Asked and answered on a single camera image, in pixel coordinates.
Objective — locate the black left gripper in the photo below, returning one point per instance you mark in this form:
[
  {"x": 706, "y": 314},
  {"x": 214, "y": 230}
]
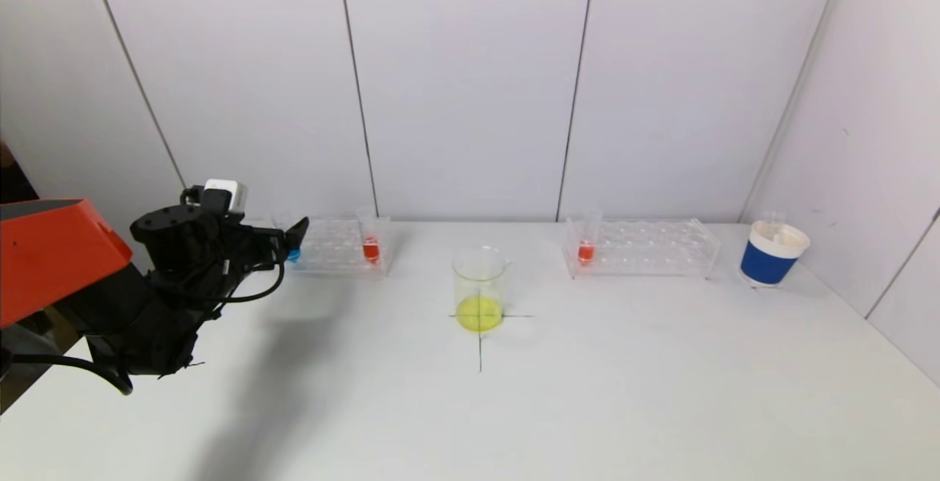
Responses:
[{"x": 257, "y": 246}]

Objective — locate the clear acrylic test tube rack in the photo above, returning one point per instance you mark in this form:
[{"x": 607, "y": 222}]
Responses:
[
  {"x": 338, "y": 250},
  {"x": 639, "y": 250}
]

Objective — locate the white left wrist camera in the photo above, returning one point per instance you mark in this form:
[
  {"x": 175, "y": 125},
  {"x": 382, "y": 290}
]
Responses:
[{"x": 228, "y": 193}]

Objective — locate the test tube with yellow pigment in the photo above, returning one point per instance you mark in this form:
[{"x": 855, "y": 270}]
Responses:
[{"x": 772, "y": 225}]

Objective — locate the test tube with red pigment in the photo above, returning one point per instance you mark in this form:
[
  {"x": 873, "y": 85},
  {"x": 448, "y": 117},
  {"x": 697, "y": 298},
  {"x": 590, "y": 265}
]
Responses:
[
  {"x": 371, "y": 250},
  {"x": 585, "y": 252}
]

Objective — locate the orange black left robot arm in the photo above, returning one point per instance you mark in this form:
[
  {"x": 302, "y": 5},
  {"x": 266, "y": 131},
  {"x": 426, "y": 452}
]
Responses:
[{"x": 44, "y": 261}]

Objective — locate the test tube with blue pigment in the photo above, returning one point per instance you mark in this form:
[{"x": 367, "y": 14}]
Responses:
[{"x": 294, "y": 254}]

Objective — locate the clear glass beaker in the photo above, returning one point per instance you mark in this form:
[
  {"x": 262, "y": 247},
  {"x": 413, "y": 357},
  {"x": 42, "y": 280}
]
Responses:
[{"x": 477, "y": 316}]

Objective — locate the bystander black shirt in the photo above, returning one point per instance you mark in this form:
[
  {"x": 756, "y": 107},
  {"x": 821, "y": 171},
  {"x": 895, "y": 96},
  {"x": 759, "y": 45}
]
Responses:
[{"x": 15, "y": 183}]

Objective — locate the blue white paper cup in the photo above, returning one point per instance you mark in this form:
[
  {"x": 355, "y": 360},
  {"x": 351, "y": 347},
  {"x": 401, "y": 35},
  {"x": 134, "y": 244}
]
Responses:
[{"x": 767, "y": 264}]

